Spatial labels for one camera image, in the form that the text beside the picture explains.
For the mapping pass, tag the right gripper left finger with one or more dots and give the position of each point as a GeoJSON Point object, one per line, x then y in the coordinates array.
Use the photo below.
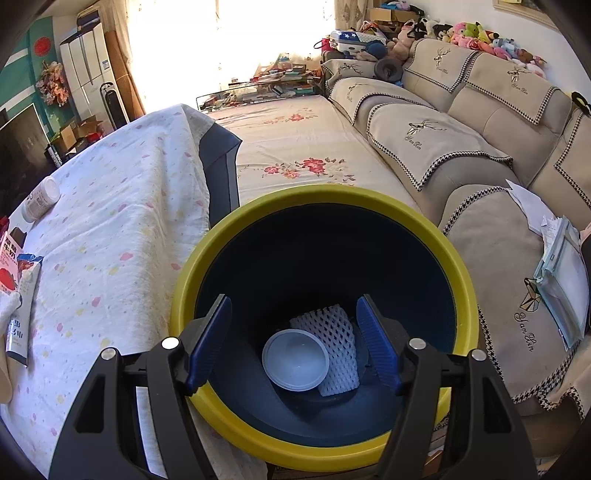
{"type": "Point", "coordinates": [101, 437]}

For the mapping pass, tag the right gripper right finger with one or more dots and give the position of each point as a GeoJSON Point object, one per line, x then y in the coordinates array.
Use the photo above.
{"type": "Point", "coordinates": [485, 437]}

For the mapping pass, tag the white foam net sleeve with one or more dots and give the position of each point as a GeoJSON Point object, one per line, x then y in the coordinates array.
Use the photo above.
{"type": "Point", "coordinates": [331, 325]}

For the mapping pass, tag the white yogurt cup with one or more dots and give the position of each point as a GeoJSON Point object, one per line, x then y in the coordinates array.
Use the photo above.
{"type": "Point", "coordinates": [295, 360]}

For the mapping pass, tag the yellow rimmed trash bin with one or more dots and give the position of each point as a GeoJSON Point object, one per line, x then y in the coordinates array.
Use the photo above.
{"type": "Point", "coordinates": [300, 250]}

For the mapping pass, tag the crumpled blue white wrapper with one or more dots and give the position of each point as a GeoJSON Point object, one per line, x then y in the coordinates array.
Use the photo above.
{"type": "Point", "coordinates": [18, 326]}

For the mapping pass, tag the floral white table cloth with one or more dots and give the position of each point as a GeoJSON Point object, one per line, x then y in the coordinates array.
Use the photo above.
{"type": "Point", "coordinates": [132, 208]}

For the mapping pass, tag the pink strawberry milk carton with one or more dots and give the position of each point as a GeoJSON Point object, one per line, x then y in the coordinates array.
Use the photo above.
{"type": "Point", "coordinates": [11, 247]}

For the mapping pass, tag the white pill bottle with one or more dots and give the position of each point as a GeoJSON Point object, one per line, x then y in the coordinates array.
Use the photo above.
{"type": "Point", "coordinates": [41, 199]}

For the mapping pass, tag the flat screen television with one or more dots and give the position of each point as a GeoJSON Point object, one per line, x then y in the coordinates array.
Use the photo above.
{"type": "Point", "coordinates": [23, 163]}

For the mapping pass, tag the beige sectional sofa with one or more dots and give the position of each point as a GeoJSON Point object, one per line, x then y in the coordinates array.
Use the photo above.
{"type": "Point", "coordinates": [465, 132]}

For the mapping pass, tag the black tower fan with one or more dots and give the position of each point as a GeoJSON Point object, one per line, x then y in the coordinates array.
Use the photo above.
{"type": "Point", "coordinates": [113, 105]}

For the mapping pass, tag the floral floor mat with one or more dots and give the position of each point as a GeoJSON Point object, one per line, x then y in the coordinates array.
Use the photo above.
{"type": "Point", "coordinates": [304, 141]}

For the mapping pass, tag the white standing air conditioner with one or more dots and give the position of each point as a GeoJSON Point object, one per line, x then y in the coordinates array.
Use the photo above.
{"type": "Point", "coordinates": [87, 67]}

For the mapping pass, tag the pile of books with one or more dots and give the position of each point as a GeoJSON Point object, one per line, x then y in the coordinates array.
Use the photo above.
{"type": "Point", "coordinates": [289, 76]}

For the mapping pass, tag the pile of plush toys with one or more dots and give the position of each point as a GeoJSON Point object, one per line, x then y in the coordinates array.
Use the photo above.
{"type": "Point", "coordinates": [472, 36]}

